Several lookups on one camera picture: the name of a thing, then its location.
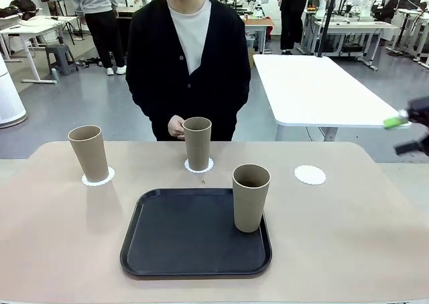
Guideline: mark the white scalloped paper coaster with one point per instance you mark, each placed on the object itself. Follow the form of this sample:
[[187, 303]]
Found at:
[[97, 183], [211, 165], [310, 174]]

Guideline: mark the person in black outfit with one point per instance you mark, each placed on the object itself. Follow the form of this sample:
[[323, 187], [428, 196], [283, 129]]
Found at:
[[293, 15]]

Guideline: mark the tall tan paper cup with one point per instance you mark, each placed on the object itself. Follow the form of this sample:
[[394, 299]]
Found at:
[[197, 149], [249, 206], [88, 156]]

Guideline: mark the person's right hand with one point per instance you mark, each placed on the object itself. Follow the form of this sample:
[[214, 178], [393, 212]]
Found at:
[[176, 127]]

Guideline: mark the black backpack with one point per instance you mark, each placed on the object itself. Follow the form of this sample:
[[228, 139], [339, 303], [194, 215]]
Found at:
[[23, 6]]

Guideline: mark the black plastic serving tray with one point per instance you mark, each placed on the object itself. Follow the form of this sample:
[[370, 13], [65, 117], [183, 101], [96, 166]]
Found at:
[[187, 237]]

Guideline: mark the long white workbench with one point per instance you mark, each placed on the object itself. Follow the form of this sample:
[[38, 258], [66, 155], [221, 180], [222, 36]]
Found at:
[[355, 25]]

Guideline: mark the person's left forearm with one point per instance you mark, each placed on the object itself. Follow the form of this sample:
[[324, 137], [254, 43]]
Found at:
[[243, 96]]

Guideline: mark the person in grey hoodie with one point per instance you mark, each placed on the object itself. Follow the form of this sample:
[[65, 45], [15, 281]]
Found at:
[[97, 22]]

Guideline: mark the seated person in black jacket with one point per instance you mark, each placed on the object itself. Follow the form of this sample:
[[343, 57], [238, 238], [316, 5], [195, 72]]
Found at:
[[387, 5]]

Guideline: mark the white cylindrical pedestal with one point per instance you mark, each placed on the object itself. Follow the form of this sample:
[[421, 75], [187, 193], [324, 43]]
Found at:
[[8, 96]]

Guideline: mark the wooden top desk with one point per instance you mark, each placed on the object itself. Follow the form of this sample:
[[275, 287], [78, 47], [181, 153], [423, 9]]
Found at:
[[259, 23]]

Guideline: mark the grey plastic stool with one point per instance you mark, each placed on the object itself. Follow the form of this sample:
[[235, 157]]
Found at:
[[61, 58]]

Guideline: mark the black stand pole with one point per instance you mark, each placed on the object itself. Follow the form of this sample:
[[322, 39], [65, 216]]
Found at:
[[326, 15]]

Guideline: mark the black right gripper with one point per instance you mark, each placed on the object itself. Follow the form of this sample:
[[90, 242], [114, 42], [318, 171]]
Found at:
[[420, 111]]

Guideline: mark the person's right forearm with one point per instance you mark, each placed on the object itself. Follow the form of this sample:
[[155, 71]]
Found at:
[[147, 106]]

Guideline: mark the small white background robot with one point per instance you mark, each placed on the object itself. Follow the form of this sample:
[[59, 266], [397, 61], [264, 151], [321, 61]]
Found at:
[[257, 5]]

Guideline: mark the white desk with metal legs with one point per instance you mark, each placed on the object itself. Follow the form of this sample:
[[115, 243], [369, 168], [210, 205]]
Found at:
[[37, 27]]

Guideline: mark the person in black cardigan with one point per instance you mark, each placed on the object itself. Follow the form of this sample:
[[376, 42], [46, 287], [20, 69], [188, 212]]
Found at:
[[161, 65]]

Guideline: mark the large white rounded table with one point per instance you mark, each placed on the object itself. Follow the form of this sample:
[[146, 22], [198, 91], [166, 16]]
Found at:
[[315, 92]]

